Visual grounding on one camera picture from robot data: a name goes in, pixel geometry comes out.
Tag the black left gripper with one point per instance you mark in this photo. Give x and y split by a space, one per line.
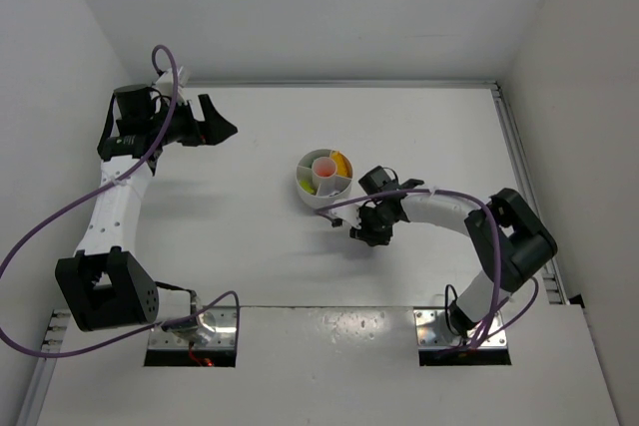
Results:
201 120

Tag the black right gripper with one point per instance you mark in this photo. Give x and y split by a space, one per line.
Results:
372 234

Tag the yellow lego brick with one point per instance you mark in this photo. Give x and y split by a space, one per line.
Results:
342 168

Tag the small orange lego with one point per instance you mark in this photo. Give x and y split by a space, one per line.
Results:
324 167

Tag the lime green curved lego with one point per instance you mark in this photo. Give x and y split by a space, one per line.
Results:
308 187

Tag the dark green lego wedge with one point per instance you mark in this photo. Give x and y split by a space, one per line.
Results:
306 162

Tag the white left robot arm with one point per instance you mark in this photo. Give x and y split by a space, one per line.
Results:
103 283

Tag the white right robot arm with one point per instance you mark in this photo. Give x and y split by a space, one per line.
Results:
510 240

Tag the white round divided container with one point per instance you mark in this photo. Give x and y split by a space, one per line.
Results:
323 186

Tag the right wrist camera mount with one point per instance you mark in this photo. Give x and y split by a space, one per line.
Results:
345 215

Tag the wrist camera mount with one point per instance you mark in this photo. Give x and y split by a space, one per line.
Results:
345 215
167 86

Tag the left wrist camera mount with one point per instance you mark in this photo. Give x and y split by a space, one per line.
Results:
167 86

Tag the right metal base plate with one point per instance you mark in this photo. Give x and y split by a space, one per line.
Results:
433 335

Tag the metal base plate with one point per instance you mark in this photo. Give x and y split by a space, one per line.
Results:
433 335
213 330

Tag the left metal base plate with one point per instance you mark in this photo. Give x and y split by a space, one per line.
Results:
213 330

